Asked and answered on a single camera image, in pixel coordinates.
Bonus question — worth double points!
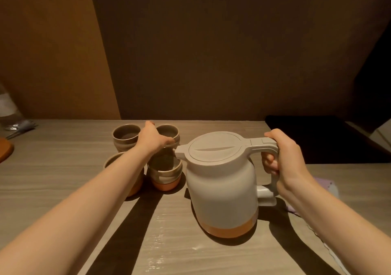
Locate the person's left hand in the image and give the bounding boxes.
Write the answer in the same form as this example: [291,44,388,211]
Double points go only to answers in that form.
[134,120,176,155]

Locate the person's right hand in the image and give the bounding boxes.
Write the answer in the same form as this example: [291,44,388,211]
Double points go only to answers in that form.
[261,128,310,195]

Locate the beige ceramic cup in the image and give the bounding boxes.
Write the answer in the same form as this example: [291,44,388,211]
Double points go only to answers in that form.
[147,147,183,192]
[112,124,142,153]
[154,124,181,149]
[103,152,145,198]

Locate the white jug with orange base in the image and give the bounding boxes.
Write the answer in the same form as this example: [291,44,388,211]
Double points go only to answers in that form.
[174,131,280,239]

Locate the person's right forearm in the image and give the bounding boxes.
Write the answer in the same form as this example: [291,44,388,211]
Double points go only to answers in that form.
[276,174,391,275]

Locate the person's left forearm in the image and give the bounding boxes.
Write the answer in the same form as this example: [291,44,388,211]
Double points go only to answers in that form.
[0,145,157,275]

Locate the purple cloth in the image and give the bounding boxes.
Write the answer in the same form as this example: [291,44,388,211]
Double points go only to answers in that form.
[286,177,340,215]

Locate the clear glass bottle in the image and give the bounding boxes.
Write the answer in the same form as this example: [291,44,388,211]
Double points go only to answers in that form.
[0,83,24,131]

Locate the blue-handled utensil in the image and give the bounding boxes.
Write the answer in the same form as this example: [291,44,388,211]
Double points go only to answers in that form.
[5,119,39,140]

